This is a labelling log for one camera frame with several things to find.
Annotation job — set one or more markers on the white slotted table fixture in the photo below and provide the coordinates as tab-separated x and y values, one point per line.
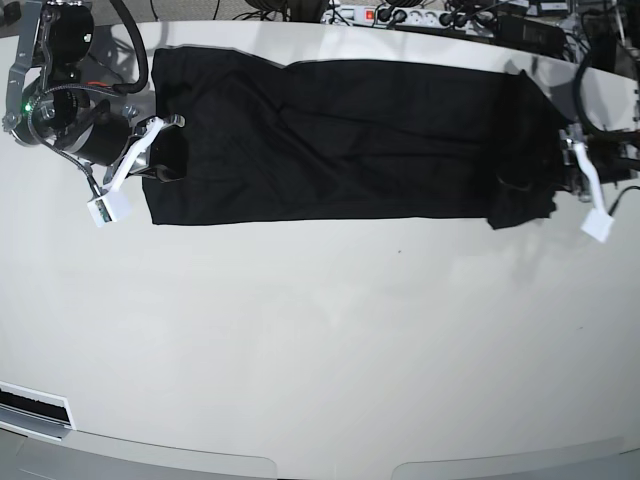
35	413

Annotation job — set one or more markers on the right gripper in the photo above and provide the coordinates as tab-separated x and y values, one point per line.
105	140

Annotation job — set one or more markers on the black t-shirt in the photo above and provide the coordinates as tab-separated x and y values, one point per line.
352	139

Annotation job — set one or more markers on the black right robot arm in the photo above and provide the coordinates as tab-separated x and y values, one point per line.
59	95

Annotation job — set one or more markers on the white power strip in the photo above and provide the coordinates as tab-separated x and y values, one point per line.
384	16

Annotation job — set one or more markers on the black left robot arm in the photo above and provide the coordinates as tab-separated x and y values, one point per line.
603	47

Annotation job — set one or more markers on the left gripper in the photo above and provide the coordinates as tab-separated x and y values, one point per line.
614	162

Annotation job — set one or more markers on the black box behind table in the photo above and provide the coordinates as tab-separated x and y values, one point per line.
530	36

